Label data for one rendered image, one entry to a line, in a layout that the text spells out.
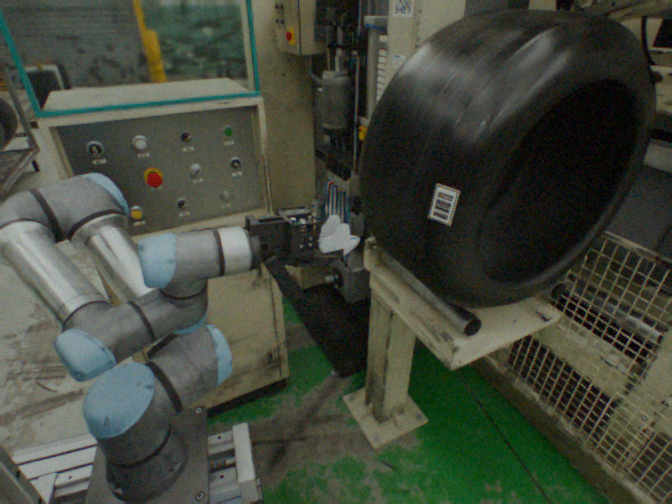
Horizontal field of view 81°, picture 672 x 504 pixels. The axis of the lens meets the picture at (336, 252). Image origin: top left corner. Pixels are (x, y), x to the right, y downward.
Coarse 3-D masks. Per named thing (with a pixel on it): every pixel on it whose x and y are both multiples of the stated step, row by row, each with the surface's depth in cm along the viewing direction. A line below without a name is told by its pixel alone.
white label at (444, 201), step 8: (440, 192) 64; (448, 192) 63; (456, 192) 62; (432, 200) 65; (440, 200) 64; (448, 200) 63; (456, 200) 62; (432, 208) 65; (440, 208) 64; (448, 208) 64; (432, 216) 66; (440, 216) 65; (448, 216) 64; (448, 224) 64
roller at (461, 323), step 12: (384, 252) 110; (396, 264) 105; (408, 276) 101; (420, 288) 97; (432, 300) 94; (444, 300) 91; (444, 312) 91; (456, 312) 88; (468, 312) 88; (456, 324) 88; (468, 324) 85; (480, 324) 86
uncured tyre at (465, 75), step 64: (448, 64) 66; (512, 64) 59; (576, 64) 60; (640, 64) 68; (384, 128) 74; (448, 128) 62; (512, 128) 60; (576, 128) 97; (640, 128) 77; (384, 192) 75; (512, 192) 112; (576, 192) 100; (448, 256) 70; (512, 256) 104; (576, 256) 90
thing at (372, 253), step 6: (366, 240) 109; (372, 240) 108; (366, 246) 109; (372, 246) 108; (378, 246) 109; (366, 252) 110; (372, 252) 109; (378, 252) 110; (366, 258) 111; (372, 258) 111; (378, 258) 111; (366, 264) 112; (372, 264) 112; (378, 264) 113
